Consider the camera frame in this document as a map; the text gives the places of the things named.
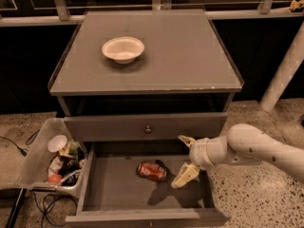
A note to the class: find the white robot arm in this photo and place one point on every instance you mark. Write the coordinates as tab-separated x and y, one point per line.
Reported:
243	144

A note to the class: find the white cup in bin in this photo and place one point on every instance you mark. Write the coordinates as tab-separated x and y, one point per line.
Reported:
57	143

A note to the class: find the red coke can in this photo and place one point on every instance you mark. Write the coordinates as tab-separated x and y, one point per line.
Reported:
151	171

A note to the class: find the open grey middle drawer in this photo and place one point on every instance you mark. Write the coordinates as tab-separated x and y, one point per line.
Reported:
115	196

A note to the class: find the orange ball in bin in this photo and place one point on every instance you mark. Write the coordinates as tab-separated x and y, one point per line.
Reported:
55	179

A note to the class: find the closed grey top drawer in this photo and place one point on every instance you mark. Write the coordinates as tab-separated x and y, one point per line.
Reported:
145	126

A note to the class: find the grey drawer cabinet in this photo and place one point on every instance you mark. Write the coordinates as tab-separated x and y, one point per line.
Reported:
184	68

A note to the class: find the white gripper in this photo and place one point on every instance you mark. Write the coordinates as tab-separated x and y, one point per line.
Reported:
199	153

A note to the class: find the white diagonal pole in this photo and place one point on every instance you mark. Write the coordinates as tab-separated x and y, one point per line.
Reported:
285	72

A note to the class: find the yellow object on railing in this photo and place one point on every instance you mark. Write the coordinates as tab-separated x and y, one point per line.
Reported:
296	5

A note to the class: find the white paper bowl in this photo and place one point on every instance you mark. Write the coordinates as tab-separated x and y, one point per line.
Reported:
123	50

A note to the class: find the metal window railing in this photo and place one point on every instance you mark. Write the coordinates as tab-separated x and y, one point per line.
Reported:
17	13

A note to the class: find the clear plastic bin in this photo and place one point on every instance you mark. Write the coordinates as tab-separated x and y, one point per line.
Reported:
33	174

